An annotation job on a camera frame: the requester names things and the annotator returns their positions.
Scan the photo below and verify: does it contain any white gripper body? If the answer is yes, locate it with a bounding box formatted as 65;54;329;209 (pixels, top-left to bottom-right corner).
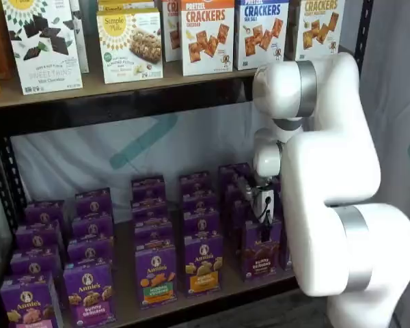
251;187;275;223

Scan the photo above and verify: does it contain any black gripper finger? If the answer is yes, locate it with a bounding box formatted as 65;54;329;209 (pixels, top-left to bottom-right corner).
260;210;273;242

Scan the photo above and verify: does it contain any purple box pink bottom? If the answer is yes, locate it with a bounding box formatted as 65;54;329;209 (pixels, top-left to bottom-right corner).
243;218;284;283

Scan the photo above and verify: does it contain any purple Annie's box yellow patch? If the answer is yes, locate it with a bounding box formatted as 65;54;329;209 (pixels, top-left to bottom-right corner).
184;234;226;298

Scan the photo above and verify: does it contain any purple Annie's box green patch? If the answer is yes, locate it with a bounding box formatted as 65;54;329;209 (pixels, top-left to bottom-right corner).
135;244;178;310

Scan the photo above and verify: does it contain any blue pretzel crackers box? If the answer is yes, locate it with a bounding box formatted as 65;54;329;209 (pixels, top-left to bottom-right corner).
234;0;290;71

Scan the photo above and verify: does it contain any orange pretzel crackers box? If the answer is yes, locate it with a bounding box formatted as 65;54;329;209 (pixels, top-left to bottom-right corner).
161;0;183;64
180;0;235;77

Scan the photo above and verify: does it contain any gold pretzel crackers box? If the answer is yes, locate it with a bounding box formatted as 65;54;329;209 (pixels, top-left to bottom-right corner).
295;0;346;62

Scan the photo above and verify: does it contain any purple Annie's box pink label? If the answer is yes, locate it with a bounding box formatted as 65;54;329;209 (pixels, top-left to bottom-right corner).
63;259;118;324

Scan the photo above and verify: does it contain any black metal shelf rack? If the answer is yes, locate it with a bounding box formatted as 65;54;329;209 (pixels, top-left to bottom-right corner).
0;0;375;328

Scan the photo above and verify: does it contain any Simple Mills almond bar box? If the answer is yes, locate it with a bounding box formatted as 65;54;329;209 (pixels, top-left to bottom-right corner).
97;0;158;14
96;6;164;85

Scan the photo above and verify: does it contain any white Sweet Thins box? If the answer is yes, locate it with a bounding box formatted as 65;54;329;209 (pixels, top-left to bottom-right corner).
1;0;84;96
69;0;90;74

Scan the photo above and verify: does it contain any purple Annie's box pink patch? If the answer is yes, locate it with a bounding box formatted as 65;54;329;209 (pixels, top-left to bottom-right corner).
0;272;64;328

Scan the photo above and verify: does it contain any grey fabric curtain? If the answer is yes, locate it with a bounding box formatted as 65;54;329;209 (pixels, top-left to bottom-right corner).
357;0;410;328

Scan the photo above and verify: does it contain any white backdrop sheet teal logo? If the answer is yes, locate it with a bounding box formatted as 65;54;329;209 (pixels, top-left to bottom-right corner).
9;101;285;240

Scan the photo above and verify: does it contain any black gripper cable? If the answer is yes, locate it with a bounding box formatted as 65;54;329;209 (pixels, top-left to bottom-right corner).
256;195;273;221

